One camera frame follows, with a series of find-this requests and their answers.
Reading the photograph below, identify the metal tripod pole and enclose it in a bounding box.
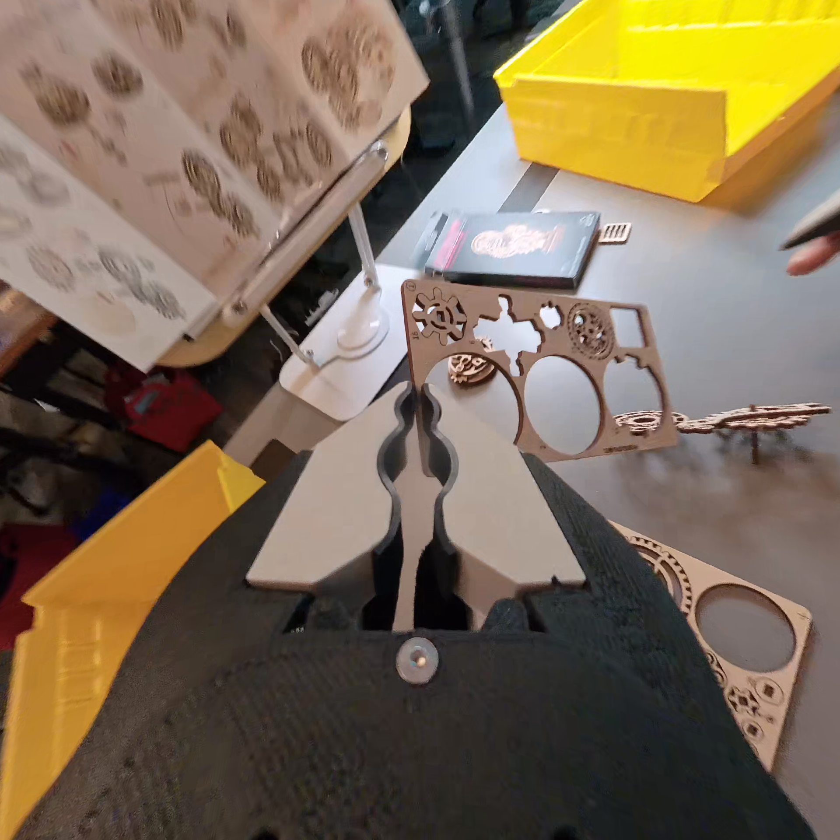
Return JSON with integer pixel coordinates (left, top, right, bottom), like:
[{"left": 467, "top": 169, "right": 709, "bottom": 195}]
[{"left": 420, "top": 0, "right": 479, "bottom": 116}]

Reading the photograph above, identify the wooden clock dial arm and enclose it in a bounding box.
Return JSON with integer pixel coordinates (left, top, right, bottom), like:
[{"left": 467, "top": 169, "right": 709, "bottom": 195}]
[{"left": 676, "top": 402, "right": 833, "bottom": 435}]

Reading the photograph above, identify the round wooden gear assembly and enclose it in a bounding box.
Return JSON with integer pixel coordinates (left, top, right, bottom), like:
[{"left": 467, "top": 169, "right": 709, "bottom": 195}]
[{"left": 448, "top": 336, "right": 501, "bottom": 389}]

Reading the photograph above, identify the person's right hand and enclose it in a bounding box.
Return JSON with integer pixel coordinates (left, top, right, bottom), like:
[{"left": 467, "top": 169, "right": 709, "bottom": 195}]
[{"left": 785, "top": 231, "right": 840, "bottom": 277}]

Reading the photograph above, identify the black puzzle box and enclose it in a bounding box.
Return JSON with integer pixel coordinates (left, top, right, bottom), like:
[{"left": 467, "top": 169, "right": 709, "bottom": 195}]
[{"left": 423, "top": 210, "right": 602, "bottom": 293}]

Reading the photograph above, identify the wooden sheet with gears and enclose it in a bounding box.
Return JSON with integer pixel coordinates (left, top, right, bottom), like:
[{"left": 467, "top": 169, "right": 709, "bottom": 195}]
[{"left": 607, "top": 520, "right": 815, "bottom": 774}]

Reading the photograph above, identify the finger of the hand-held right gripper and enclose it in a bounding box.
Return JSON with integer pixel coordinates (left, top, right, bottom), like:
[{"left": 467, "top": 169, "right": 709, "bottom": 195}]
[{"left": 779, "top": 196, "right": 840, "bottom": 250}]

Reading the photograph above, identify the wooden sheet with round holes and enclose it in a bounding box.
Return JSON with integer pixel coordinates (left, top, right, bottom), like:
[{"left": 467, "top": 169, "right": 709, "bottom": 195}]
[{"left": 400, "top": 279, "right": 681, "bottom": 476}]

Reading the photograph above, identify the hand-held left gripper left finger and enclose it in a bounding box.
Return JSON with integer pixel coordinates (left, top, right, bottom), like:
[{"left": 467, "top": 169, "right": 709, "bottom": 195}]
[{"left": 245, "top": 381, "right": 417, "bottom": 618}]

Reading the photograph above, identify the grey desk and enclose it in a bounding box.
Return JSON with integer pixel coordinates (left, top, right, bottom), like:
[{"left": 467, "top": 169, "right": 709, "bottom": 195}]
[{"left": 223, "top": 101, "right": 840, "bottom": 840}]

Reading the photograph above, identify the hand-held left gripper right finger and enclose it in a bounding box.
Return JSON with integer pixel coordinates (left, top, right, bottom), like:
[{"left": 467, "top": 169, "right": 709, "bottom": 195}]
[{"left": 422, "top": 383, "right": 588, "bottom": 611}]

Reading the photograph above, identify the yellow plastic bin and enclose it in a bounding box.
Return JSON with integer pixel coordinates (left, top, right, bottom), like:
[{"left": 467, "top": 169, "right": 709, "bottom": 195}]
[
  {"left": 0, "top": 438, "right": 265, "bottom": 840},
  {"left": 492, "top": 0, "right": 840, "bottom": 204}
]

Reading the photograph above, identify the red bag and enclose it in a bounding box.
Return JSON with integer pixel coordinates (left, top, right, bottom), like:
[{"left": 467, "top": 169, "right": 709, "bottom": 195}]
[{"left": 105, "top": 367, "right": 224, "bottom": 455}]

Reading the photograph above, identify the printed instruction sheet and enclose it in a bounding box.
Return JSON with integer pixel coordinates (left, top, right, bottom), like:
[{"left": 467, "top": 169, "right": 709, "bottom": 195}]
[{"left": 0, "top": 0, "right": 432, "bottom": 374}]

